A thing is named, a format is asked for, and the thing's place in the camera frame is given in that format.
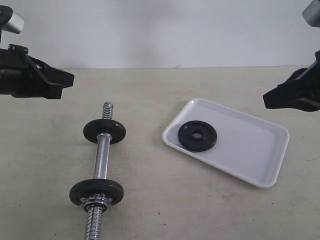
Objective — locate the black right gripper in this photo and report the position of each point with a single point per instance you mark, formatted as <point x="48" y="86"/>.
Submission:
<point x="300" y="91"/>

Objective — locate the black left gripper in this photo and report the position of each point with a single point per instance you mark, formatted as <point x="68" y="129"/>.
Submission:
<point x="23" y="76"/>

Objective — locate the black weight plate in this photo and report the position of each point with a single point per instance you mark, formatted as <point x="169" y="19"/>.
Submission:
<point x="87" y="188"/>
<point x="197" y="136"/>
<point x="98" y="126"/>

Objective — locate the chrome dumbbell bar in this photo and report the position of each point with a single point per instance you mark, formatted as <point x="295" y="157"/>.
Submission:
<point x="94" y="214"/>

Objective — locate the white plastic tray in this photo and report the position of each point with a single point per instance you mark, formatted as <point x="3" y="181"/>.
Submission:
<point x="247" y="147"/>

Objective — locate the chrome spin-lock collar nut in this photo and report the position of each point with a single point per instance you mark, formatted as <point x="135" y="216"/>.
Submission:
<point x="97" y="201"/>

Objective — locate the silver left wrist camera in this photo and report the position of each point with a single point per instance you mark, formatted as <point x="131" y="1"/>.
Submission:
<point x="10" y="21"/>

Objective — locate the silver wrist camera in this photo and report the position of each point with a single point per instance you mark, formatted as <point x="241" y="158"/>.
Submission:
<point x="10" y="21"/>
<point x="311" y="14"/>

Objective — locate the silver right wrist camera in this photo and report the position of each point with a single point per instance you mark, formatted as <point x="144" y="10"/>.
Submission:
<point x="311" y="14"/>

